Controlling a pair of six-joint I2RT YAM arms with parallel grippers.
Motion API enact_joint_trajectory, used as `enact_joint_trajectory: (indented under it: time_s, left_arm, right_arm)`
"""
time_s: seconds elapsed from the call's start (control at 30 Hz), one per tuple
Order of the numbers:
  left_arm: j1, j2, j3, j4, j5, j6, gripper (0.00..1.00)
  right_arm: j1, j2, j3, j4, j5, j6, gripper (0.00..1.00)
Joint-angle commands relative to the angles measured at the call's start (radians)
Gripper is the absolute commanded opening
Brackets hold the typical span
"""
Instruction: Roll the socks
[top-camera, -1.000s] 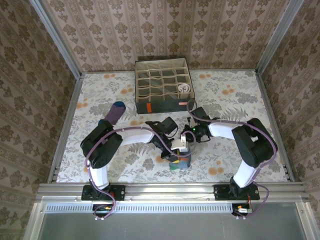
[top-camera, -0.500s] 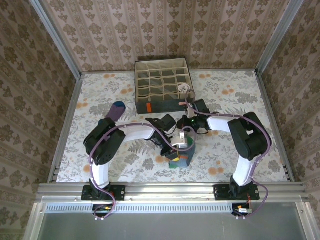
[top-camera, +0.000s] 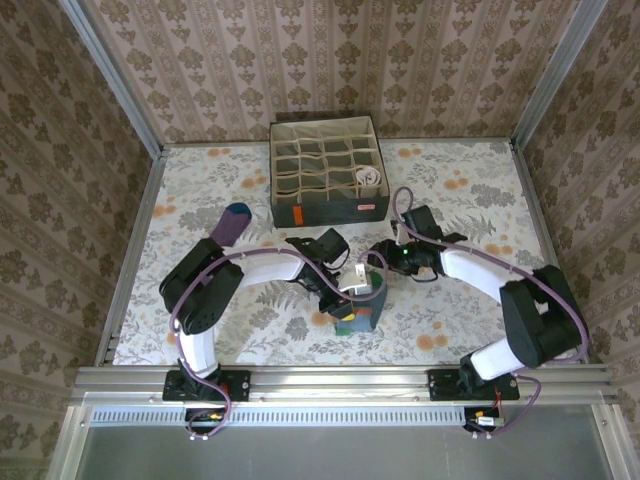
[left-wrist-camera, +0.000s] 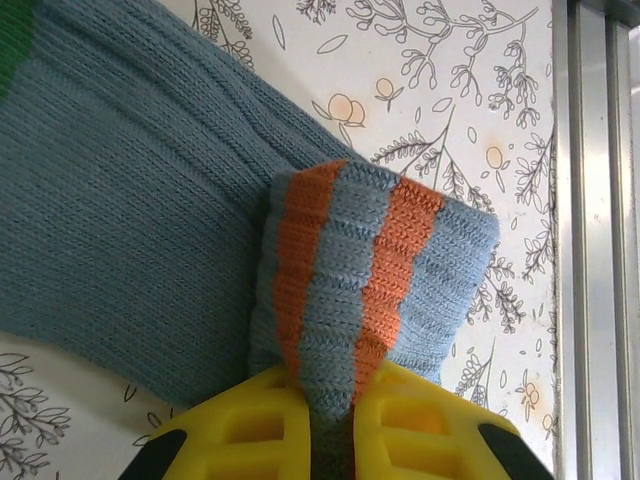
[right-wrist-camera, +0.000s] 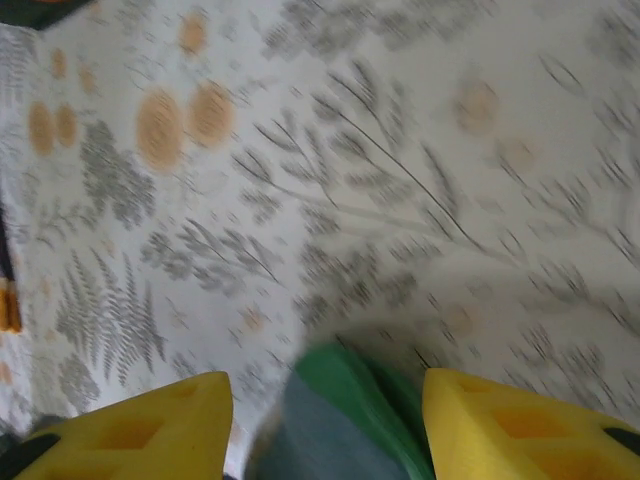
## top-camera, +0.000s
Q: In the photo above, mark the grey sock with orange cuff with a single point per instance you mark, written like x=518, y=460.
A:
x=372, y=312

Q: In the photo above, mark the dark fabric sock organizer box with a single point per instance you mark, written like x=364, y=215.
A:
x=330, y=215

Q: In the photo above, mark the white sock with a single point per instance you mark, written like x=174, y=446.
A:
x=369, y=177

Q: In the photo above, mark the purple sock with teal toe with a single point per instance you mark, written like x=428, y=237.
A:
x=231, y=227

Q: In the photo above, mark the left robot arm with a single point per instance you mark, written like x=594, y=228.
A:
x=200, y=295

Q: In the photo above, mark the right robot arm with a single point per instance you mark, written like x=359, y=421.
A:
x=540, y=320

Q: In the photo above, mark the floral tablecloth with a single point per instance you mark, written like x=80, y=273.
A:
x=280, y=350

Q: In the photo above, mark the grey metal panel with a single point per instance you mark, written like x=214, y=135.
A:
x=340, y=455

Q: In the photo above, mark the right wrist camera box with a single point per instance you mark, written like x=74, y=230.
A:
x=399, y=232

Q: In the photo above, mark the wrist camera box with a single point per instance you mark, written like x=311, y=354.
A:
x=399, y=232
x=357, y=282

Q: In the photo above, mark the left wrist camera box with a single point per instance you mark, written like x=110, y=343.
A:
x=357, y=282

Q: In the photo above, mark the aluminium front rail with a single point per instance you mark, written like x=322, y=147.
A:
x=340, y=382

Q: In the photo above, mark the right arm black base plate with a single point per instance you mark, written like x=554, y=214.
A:
x=440, y=387

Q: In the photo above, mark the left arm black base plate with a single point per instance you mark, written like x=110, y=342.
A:
x=240, y=385

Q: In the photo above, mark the aluminium table side rail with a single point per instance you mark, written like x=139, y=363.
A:
x=550, y=250
x=127, y=260

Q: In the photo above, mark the black connector bracket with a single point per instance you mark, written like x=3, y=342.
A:
x=200, y=417
x=480, y=419

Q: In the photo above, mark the aluminium frame post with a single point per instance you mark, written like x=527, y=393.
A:
x=112, y=80
x=560, y=70

